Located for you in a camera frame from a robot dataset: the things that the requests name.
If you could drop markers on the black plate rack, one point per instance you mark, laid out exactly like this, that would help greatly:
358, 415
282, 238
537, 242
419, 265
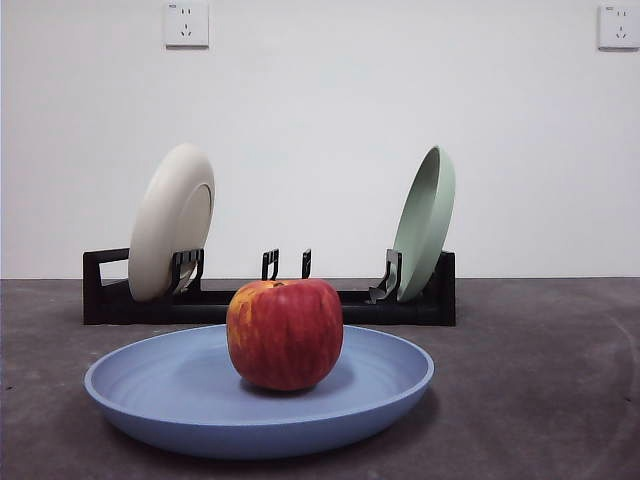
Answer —
125, 312

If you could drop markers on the white wall socket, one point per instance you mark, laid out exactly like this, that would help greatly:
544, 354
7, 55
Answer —
187, 25
620, 27

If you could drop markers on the red yellow apple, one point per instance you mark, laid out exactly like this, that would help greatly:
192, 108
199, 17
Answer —
285, 335

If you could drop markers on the green plate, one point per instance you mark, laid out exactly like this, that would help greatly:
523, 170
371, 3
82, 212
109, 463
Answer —
425, 230

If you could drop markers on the blue plate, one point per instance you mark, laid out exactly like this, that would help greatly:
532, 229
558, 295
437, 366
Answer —
175, 400

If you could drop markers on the cream plate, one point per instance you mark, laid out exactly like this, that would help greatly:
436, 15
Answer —
160, 225

